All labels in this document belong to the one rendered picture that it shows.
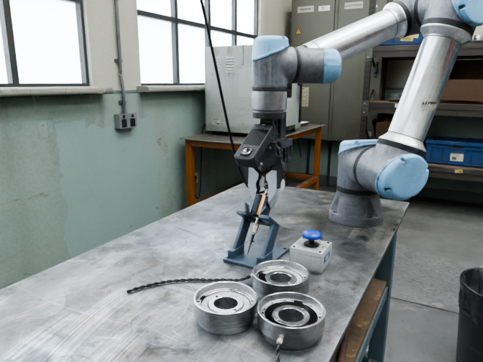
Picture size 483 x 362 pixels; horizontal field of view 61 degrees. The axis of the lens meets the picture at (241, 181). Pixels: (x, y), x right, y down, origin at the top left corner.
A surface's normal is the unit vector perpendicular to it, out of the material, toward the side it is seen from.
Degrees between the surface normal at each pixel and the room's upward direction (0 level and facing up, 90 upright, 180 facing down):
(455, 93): 83
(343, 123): 90
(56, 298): 0
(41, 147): 90
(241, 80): 90
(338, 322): 0
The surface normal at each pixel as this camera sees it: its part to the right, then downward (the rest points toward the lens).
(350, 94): -0.48, 0.21
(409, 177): 0.25, 0.35
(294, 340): -0.02, 0.24
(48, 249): 0.88, 0.12
